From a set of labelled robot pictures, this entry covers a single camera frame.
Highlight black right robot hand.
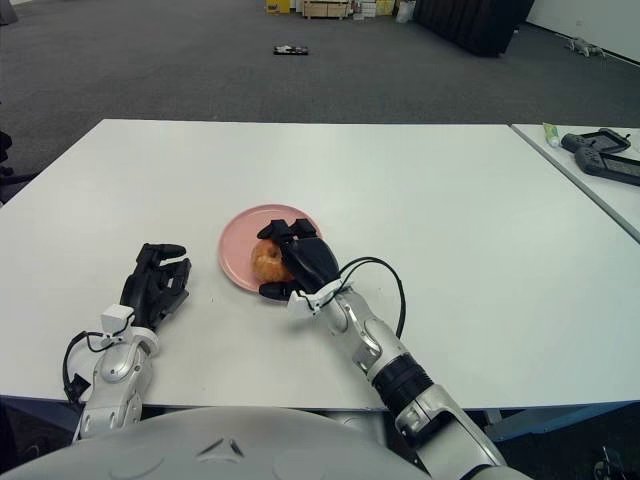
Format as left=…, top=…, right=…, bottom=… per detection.
left=256, top=218, right=341, bottom=304

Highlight white and yellow boxes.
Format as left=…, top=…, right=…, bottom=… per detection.
left=352, top=0, right=399, bottom=20

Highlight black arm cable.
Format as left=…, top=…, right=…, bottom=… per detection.
left=319, top=256, right=406, bottom=341
left=62, top=329, right=109, bottom=404

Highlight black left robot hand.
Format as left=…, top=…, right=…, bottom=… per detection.
left=119, top=243, right=194, bottom=331

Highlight wooden crate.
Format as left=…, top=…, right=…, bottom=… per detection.
left=301, top=0, right=351, bottom=20

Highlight red yellow apple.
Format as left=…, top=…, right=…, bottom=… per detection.
left=250, top=238, right=296, bottom=284

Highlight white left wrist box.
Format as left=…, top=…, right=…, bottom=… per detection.
left=100, top=304, right=135, bottom=337

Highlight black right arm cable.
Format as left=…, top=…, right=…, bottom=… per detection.
left=319, top=256, right=406, bottom=341

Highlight grey quadruped robot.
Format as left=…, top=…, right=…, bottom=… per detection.
left=565, top=37, right=607, bottom=59

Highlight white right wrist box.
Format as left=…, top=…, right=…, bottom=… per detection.
left=288, top=291, right=321, bottom=319

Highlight blue table frame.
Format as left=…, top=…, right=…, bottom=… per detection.
left=0, top=397, right=640, bottom=444

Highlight pink round plate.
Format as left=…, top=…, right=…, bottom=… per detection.
left=217, top=203, right=326, bottom=294

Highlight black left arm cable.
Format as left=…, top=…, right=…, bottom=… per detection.
left=62, top=329, right=109, bottom=404

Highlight black curtain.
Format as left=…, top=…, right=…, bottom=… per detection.
left=414, top=0, right=536, bottom=57

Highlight black handheld controller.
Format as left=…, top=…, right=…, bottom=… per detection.
left=573, top=147, right=640, bottom=187
left=560, top=128, right=631, bottom=155

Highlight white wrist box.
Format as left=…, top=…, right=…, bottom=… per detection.
left=288, top=291, right=321, bottom=319
left=100, top=304, right=135, bottom=337

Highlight grey robot torso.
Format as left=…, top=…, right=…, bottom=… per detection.
left=0, top=406, right=431, bottom=480

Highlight black office chair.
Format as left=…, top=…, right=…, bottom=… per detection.
left=0, top=130, right=39, bottom=204

